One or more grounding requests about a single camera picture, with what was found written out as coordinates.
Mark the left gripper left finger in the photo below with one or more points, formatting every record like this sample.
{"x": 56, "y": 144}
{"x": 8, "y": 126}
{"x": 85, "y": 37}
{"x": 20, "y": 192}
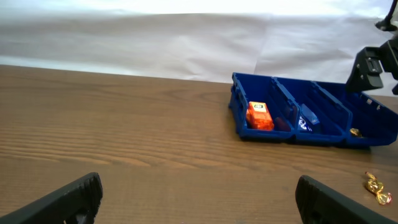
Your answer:
{"x": 68, "y": 199}

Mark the blue tray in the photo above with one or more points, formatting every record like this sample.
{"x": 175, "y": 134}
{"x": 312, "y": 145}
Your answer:
{"x": 326, "y": 137}

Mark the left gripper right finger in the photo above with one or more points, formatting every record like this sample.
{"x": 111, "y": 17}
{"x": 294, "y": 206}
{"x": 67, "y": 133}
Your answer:
{"x": 326, "y": 205}

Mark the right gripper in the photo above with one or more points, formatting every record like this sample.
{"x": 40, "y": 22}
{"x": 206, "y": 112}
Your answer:
{"x": 391, "y": 57}

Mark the gold wrapped candy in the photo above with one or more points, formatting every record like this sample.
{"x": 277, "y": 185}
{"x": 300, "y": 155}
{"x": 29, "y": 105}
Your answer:
{"x": 374, "y": 186}
{"x": 355, "y": 132}

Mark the blue candy pack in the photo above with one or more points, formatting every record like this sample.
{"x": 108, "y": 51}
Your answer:
{"x": 308, "y": 116}

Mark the orange candy box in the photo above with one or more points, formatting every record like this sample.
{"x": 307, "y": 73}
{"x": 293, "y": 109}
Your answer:
{"x": 259, "y": 116}

